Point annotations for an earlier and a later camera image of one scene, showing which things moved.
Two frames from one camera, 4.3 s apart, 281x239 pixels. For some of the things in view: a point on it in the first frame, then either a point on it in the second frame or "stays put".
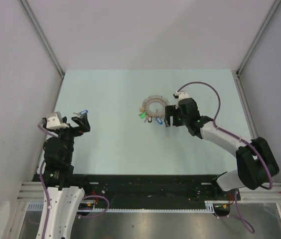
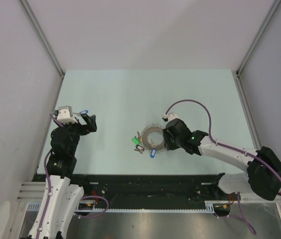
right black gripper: [172, 110] to [169, 146]
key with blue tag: [81, 112] stays put
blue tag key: [159, 120] to [154, 150]
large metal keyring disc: [149, 100] to [160, 149]
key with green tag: [143, 115] to [135, 140]
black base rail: [135, 191] stays put
